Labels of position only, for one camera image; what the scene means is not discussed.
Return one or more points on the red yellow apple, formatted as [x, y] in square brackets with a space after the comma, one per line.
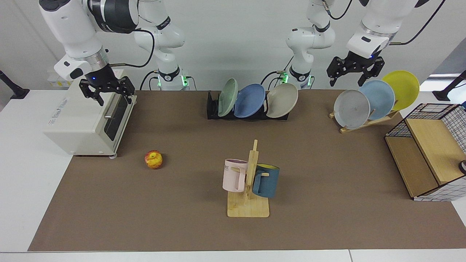
[153, 160]

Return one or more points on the light blue plate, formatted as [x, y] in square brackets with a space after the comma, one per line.
[380, 96]

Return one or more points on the grey plate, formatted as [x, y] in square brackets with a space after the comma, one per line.
[351, 109]

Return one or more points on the yellow plate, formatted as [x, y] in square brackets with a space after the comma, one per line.
[402, 87]

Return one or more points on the wooden plate rack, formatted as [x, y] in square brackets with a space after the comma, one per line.
[360, 125]

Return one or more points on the beige plate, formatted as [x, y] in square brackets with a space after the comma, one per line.
[282, 100]

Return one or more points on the black dish rack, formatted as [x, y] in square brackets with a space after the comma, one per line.
[213, 109]

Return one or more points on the green plate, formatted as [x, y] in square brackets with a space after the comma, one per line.
[227, 96]

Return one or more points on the pale toaster oven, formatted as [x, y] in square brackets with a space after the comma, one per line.
[80, 123]

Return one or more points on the white socket box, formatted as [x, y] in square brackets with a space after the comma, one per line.
[54, 83]

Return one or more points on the black clamp stand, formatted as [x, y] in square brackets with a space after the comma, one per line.
[18, 92]
[442, 95]

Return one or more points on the brown table cloth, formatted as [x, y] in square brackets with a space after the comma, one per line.
[145, 211]

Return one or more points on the dark blue mug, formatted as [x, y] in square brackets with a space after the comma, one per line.
[269, 182]

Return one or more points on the pink mug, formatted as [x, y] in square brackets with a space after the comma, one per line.
[231, 178]

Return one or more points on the black round object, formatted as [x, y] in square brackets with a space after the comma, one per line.
[463, 167]

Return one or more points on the wooden cup stand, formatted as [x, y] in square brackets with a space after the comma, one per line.
[251, 209]

